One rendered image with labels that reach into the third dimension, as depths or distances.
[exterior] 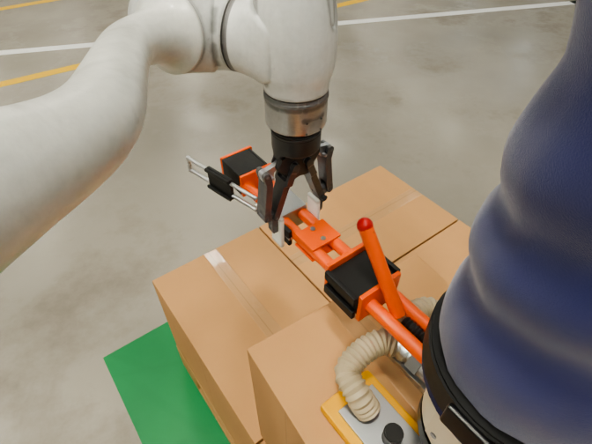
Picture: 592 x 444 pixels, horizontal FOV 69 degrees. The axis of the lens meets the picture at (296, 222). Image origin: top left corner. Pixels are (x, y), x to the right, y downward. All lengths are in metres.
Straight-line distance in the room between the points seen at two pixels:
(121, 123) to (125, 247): 2.03
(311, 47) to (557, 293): 0.37
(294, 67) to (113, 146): 0.30
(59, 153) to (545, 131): 0.28
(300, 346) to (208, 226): 1.62
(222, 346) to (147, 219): 1.33
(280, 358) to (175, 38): 0.51
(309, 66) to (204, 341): 0.89
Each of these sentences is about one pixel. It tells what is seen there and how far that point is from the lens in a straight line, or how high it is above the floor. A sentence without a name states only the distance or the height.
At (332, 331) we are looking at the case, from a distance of 0.79.
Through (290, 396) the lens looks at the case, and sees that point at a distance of 0.73.
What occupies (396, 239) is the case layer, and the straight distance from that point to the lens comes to 1.51.
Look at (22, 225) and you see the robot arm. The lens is 0.26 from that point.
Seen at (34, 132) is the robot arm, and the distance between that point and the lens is 0.27.
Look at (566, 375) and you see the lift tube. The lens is 0.38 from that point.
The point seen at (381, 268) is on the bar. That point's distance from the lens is 0.62.
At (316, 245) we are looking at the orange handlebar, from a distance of 0.71.
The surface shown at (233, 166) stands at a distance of 0.87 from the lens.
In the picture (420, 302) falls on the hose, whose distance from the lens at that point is 0.74.
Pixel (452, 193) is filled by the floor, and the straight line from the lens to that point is 2.63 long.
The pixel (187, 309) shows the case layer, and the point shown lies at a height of 0.54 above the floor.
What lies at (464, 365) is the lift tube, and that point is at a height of 1.25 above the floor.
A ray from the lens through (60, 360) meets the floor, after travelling 2.05.
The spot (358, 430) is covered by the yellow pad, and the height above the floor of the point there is 0.97.
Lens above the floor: 1.62
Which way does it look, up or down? 45 degrees down
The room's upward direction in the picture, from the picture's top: straight up
